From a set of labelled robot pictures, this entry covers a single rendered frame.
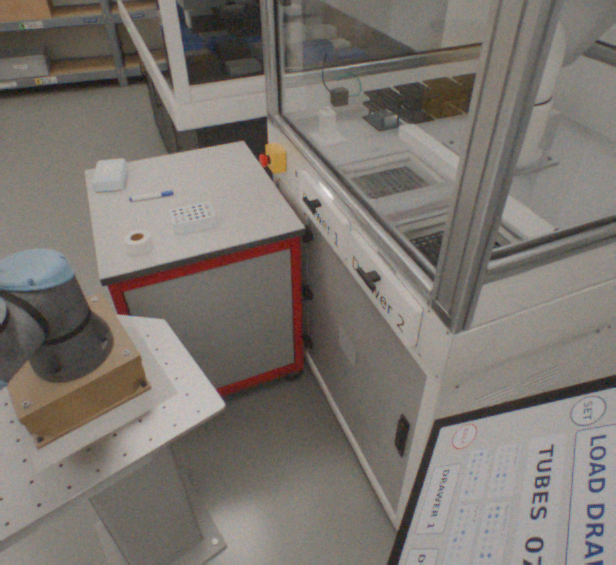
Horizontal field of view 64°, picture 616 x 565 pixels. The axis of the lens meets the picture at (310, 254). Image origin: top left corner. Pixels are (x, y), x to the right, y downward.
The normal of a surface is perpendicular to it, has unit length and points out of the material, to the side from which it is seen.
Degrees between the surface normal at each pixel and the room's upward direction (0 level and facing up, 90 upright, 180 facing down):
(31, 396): 2
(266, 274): 90
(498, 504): 50
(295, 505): 0
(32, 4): 90
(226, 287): 90
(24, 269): 5
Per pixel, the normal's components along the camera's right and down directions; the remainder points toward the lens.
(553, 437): -0.69, -0.71
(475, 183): -0.92, 0.25
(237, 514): 0.00, -0.78
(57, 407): 0.61, 0.50
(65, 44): 0.29, 0.60
